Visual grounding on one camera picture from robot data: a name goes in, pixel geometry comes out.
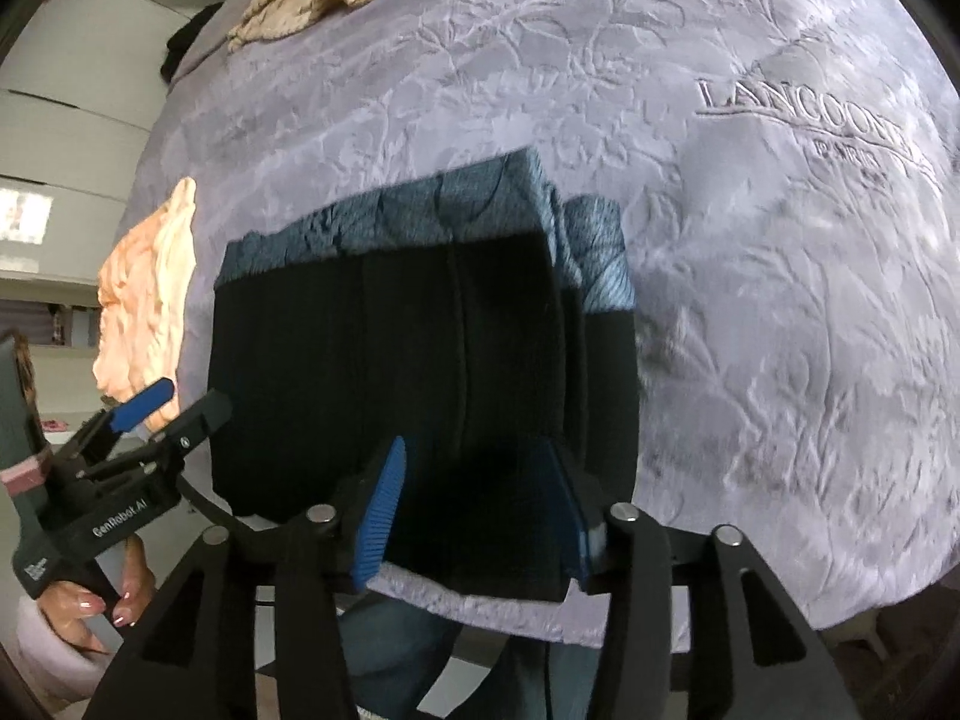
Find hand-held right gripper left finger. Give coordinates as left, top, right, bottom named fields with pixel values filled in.
left=82, top=435, right=410, bottom=720

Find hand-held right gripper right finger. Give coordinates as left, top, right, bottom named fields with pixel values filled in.
left=540, top=441, right=863, bottom=720

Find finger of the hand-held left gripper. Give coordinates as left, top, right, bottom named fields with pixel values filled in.
left=73, top=377, right=177, bottom=460
left=112, top=388, right=234, bottom=482

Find black pants with grey waistband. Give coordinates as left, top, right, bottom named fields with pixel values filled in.
left=206, top=146, right=638, bottom=605

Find person's left hand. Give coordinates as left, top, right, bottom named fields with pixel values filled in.
left=34, top=538, right=160, bottom=655

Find peach crumpled cloth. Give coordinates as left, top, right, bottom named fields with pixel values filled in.
left=91, top=178, right=197, bottom=436

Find white round object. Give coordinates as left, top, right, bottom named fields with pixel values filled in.
left=13, top=598, right=113, bottom=700

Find lavender embossed blanket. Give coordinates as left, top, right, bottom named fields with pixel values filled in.
left=127, top=0, right=960, bottom=652

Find white wardrobe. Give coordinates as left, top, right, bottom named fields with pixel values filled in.
left=0, top=0, right=226, bottom=278

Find black cloth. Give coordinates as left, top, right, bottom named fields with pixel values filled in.
left=161, top=4, right=226, bottom=83

